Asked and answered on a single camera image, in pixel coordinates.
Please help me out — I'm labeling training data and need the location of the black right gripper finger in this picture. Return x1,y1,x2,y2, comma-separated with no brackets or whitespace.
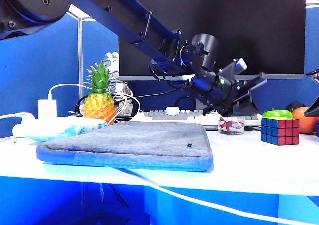
306,69,319,86
304,95,319,117

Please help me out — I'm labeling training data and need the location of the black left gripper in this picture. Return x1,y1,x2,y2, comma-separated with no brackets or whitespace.
191,69,268,116

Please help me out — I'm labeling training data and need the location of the Rubik's cube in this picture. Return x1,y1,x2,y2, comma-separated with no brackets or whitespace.
261,116,300,146

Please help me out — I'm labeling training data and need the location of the orange round fruit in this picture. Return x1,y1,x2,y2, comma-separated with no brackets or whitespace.
291,106,319,134

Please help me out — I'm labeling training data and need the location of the clear glass cup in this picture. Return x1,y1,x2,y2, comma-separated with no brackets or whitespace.
217,112,246,135

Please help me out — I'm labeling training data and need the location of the dark round fruit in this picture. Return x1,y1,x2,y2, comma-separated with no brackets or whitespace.
285,101,305,113

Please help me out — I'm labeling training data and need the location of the green apple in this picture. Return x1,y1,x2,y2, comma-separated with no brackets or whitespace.
262,108,294,119

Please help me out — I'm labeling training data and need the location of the white grey mechanical keyboard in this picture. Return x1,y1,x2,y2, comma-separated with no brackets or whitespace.
134,106,263,132

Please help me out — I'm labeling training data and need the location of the black computer monitor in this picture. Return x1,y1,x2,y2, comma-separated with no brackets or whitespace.
118,0,306,80

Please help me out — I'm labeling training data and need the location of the grey felt laptop sleeve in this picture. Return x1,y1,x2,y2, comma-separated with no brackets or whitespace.
36,121,214,172

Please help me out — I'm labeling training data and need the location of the white geometric figurine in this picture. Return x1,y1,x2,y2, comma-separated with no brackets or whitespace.
103,51,135,117

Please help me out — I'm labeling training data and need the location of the yellow plastic pineapple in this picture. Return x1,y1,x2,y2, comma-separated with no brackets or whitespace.
83,60,117,125

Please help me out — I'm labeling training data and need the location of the white charger adapter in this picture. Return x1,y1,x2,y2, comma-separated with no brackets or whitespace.
37,99,58,119

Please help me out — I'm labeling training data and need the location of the white power strip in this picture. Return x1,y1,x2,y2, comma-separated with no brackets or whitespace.
12,116,87,138

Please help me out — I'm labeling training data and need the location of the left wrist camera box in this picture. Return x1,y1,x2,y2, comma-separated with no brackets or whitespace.
220,57,248,81

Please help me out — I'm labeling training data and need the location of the black looped cable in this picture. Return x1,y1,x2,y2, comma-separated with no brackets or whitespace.
175,96,197,109

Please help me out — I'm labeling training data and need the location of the black monitor cable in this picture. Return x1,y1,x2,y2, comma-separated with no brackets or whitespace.
134,85,186,99

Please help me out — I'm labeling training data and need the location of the thick white cable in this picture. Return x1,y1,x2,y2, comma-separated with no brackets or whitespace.
109,167,319,225

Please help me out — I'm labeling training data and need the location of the grey partition post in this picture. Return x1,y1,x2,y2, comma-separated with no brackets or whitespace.
77,16,84,100

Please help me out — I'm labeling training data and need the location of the white charger cable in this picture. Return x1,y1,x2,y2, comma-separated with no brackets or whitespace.
48,83,142,123

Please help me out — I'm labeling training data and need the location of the white plug with cable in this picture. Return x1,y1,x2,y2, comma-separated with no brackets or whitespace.
0,112,36,122

